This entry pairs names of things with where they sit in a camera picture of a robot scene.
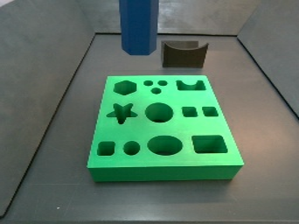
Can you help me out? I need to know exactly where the blue hexagonal prism peg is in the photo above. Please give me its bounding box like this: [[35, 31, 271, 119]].
[[119, 0, 159, 55]]

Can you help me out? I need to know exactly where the dark grey U-shaped block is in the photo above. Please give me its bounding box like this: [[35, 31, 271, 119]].
[[162, 40, 210, 68]]

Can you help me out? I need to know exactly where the green shape sorter block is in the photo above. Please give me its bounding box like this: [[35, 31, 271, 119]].
[[88, 75, 245, 182]]

